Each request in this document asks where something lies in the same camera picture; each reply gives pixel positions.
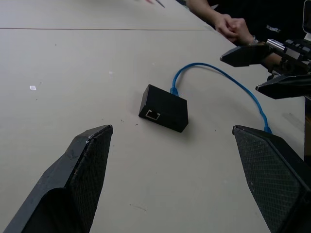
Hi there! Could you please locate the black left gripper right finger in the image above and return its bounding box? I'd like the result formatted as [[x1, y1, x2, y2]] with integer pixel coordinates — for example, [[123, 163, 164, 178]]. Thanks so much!
[[232, 125, 311, 233]]

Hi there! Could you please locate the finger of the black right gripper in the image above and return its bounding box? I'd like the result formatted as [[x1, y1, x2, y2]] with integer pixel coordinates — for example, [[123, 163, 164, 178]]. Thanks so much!
[[220, 45, 272, 68], [255, 74, 311, 100]]

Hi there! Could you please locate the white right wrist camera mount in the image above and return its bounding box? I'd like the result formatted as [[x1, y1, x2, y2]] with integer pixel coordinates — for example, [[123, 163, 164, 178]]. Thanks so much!
[[300, 0, 311, 41]]

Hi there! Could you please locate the blue Ethernet cable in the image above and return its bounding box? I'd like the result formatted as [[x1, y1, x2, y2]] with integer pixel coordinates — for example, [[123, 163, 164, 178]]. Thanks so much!
[[169, 62, 274, 134]]

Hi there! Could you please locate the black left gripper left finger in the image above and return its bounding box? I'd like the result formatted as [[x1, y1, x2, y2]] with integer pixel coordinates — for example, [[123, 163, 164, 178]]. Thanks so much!
[[3, 124, 114, 233]]

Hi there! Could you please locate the person's dark-clothed torso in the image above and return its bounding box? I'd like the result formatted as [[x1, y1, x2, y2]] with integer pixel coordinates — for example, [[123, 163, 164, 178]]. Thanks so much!
[[206, 0, 307, 47]]

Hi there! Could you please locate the person's hand with wristwatch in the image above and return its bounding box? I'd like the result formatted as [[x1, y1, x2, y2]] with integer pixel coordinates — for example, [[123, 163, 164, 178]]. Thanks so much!
[[225, 18, 255, 46]]

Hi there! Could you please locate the black network adapter box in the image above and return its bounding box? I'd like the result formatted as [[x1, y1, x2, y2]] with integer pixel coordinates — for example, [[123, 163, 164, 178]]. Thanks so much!
[[138, 84, 190, 133]]

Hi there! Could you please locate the person's bare hand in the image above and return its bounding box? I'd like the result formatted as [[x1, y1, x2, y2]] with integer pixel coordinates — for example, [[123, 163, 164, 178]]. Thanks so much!
[[214, 14, 234, 37]]

